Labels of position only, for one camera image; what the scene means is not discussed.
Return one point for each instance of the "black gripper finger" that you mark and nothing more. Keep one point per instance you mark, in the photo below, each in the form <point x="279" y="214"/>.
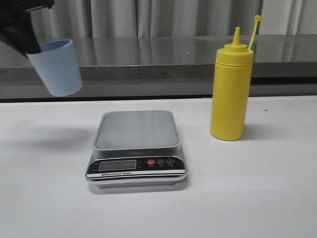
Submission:
<point x="18" y="33"/>

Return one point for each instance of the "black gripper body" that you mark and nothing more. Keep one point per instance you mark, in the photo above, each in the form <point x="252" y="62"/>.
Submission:
<point x="15" y="12"/>

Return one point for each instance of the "grey curtain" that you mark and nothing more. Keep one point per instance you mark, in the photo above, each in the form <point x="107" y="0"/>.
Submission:
<point x="173" y="18"/>

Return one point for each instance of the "silver digital kitchen scale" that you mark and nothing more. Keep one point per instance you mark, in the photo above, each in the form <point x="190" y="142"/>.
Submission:
<point x="135" y="148"/>

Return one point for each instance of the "light blue plastic cup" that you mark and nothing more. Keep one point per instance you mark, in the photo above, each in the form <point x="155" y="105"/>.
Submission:
<point x="57" y="67"/>

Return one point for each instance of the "grey stone counter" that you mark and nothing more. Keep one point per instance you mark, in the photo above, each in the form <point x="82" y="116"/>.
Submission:
<point x="278" y="59"/>

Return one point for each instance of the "yellow squeeze bottle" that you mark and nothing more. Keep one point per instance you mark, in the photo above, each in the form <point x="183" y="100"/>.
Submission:
<point x="231" y="86"/>

